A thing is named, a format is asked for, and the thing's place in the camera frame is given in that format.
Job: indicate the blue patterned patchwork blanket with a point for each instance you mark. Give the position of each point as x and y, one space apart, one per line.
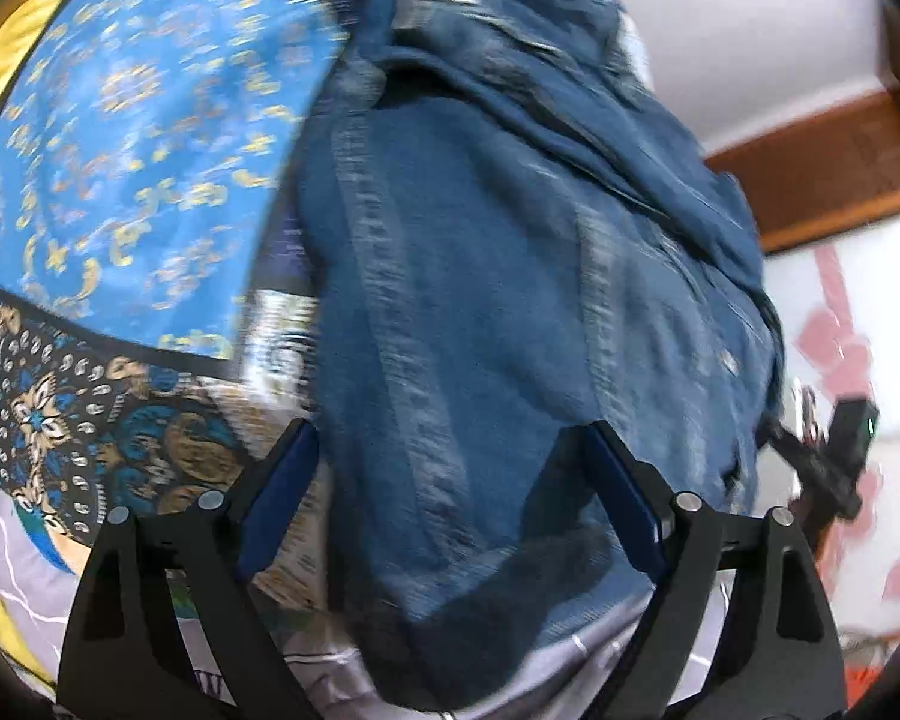
157 127

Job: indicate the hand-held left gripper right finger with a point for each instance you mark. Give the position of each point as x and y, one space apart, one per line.
622 495

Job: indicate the blue denim jacket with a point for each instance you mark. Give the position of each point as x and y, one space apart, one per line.
480 277

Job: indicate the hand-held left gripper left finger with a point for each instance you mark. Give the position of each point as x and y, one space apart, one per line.
277 495

